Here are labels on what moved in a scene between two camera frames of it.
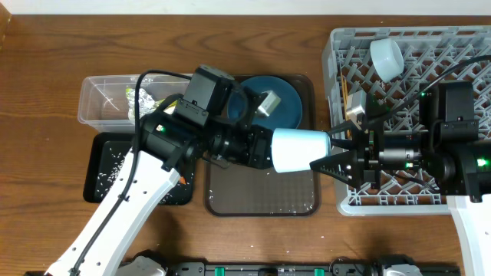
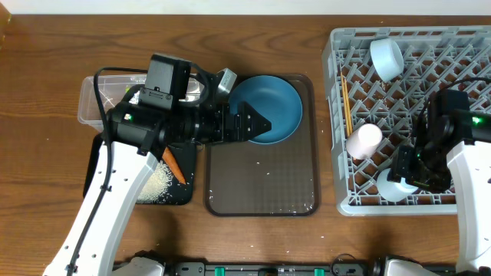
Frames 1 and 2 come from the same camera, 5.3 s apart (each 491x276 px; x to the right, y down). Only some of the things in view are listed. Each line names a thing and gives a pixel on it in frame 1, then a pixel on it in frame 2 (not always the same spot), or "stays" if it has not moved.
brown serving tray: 245,190 stays
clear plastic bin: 102,103 stays
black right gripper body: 373,158 -> 426,168
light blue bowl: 387,58 stays
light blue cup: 294,149 -> 394,192
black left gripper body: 239,146 -> 210,125
